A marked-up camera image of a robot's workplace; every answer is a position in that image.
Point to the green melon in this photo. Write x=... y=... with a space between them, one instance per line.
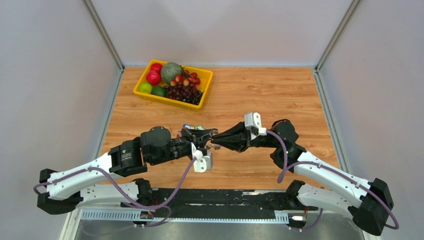
x=169 y=71

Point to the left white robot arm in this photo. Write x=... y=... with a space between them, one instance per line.
x=95 y=182

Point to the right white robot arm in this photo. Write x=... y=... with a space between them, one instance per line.
x=368 y=203

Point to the pile of coloured tagged keys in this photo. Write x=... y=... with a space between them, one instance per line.
x=193 y=127

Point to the red apple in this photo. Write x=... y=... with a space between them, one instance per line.
x=153 y=78
x=157 y=67

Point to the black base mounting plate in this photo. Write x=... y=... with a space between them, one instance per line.
x=221 y=204

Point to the purple grape bunch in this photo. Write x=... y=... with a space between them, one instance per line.
x=186 y=94

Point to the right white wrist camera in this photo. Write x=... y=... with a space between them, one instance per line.
x=253 y=125

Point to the red apple back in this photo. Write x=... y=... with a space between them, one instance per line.
x=157 y=67

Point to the aluminium frame rail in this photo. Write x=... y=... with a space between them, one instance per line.
x=114 y=212

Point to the large silver keyring with clips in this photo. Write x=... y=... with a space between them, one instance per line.
x=212 y=146

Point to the light green lime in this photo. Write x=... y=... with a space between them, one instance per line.
x=145 y=88

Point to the red apple front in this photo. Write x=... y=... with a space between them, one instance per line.
x=153 y=78

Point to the dark green lime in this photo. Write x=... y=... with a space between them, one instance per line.
x=159 y=91

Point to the red lychee cluster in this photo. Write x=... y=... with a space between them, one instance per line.
x=187 y=79

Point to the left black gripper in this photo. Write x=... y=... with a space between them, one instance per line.
x=198 y=137

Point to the yellow plastic tray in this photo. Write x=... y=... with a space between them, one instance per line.
x=205 y=77

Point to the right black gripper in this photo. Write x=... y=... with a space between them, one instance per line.
x=232 y=139

